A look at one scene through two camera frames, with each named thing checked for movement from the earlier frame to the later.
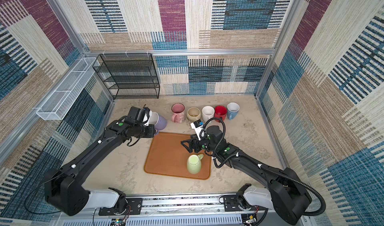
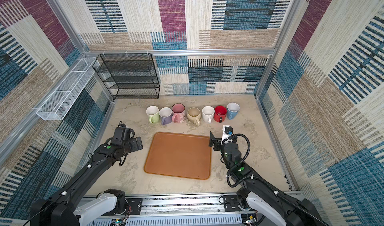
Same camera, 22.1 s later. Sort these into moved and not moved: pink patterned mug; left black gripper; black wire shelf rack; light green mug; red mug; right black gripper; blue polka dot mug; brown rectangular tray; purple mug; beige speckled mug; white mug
Moved: purple mug; left black gripper; right black gripper; light green mug
Not moved: beige speckled mug; brown rectangular tray; black wire shelf rack; white mug; red mug; pink patterned mug; blue polka dot mug
